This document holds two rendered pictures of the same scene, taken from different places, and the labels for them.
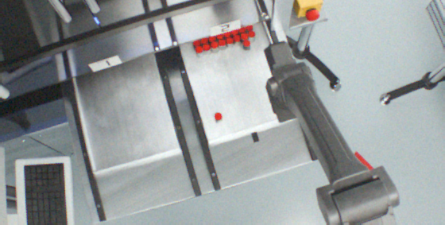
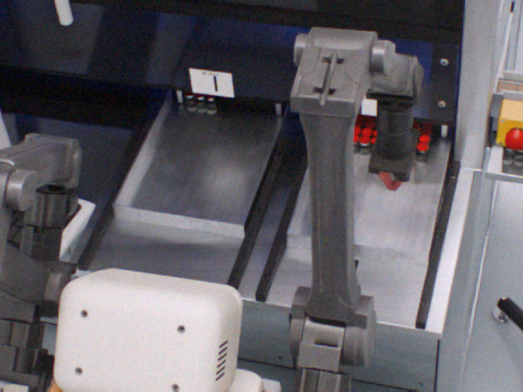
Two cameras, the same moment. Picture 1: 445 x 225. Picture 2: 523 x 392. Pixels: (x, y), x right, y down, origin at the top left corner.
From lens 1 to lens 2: 112 cm
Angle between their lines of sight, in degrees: 32
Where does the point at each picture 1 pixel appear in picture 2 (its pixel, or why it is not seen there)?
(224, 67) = (364, 178)
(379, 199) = (358, 36)
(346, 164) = not seen: hidden behind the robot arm
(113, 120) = (182, 173)
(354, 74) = not seen: outside the picture
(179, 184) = (215, 273)
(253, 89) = (386, 214)
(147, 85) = (252, 156)
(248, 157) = not seen: hidden behind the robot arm
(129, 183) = (151, 245)
